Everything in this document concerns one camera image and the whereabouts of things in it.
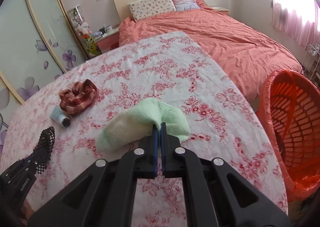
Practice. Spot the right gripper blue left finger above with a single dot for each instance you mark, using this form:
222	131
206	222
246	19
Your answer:
154	150

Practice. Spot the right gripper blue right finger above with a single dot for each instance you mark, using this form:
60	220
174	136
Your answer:
168	144

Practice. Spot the light green towel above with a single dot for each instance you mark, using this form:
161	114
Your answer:
137	122

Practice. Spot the light blue cream tube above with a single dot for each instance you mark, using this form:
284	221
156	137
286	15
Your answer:
60	117

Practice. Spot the red plaid scrunchie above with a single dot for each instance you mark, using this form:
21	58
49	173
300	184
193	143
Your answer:
78	98

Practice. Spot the red floral tablecloth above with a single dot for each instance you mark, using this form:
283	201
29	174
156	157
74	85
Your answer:
227	164

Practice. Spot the pink left nightstand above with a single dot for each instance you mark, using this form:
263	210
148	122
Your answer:
109	41

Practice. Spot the pink nightstand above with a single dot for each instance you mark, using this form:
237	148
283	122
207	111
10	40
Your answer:
109	41
222	10

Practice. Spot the green frog plush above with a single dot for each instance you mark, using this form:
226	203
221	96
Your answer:
91	46

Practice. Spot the salmon pink duvet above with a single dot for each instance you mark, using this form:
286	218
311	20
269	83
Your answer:
245	54

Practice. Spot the orange plastic laundry basket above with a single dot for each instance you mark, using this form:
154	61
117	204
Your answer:
289	113

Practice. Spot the floral white pillow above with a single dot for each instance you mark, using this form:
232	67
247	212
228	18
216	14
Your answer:
143	9

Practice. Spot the pink striped pillow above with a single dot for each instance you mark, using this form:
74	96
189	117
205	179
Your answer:
183	5

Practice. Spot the pink right nightstand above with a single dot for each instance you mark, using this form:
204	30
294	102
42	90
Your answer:
222	10

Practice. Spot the floral sliding wardrobe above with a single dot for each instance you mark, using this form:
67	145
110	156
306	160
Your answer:
37	46

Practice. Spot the clear tube of plush toys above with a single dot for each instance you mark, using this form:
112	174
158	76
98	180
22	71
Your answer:
80	26

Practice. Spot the pink window curtain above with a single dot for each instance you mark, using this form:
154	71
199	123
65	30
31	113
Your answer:
299	19

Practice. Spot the white wire rack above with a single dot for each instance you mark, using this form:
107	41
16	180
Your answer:
310	63

